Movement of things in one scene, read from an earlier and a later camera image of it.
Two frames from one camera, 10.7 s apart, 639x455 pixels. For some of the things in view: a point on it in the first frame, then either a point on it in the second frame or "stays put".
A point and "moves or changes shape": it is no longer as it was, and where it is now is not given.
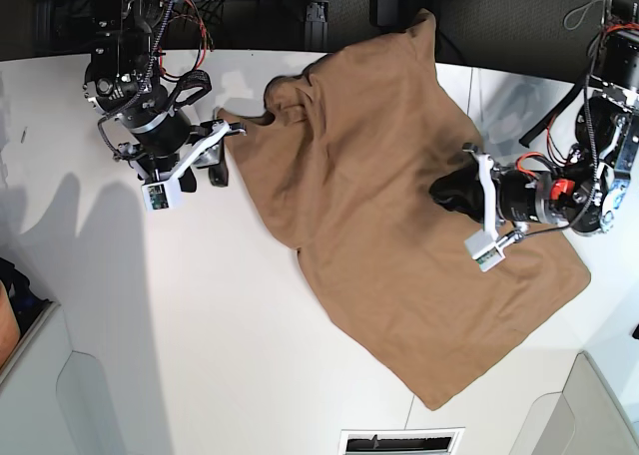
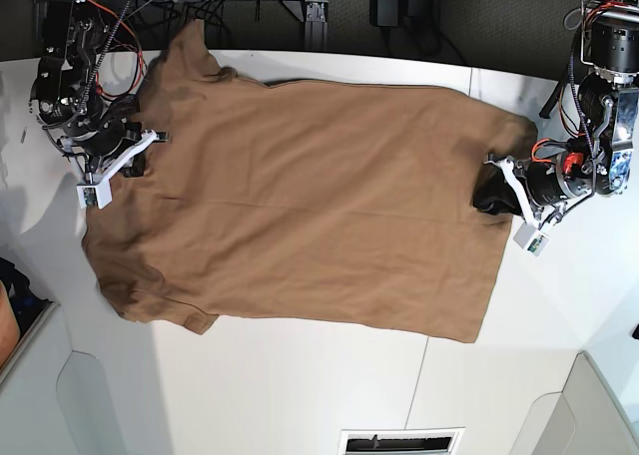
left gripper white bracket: x=182 y=169 → x=101 y=186
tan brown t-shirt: x=346 y=164 moves or changes shape
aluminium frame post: x=317 y=26 stays put
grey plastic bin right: x=583 y=419 stays put
